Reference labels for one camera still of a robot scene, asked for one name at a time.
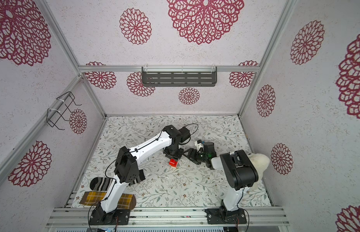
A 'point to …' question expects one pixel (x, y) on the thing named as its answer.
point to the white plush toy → (262, 161)
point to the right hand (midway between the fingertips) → (184, 154)
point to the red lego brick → (173, 163)
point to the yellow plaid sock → (125, 201)
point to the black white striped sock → (103, 183)
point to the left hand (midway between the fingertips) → (174, 159)
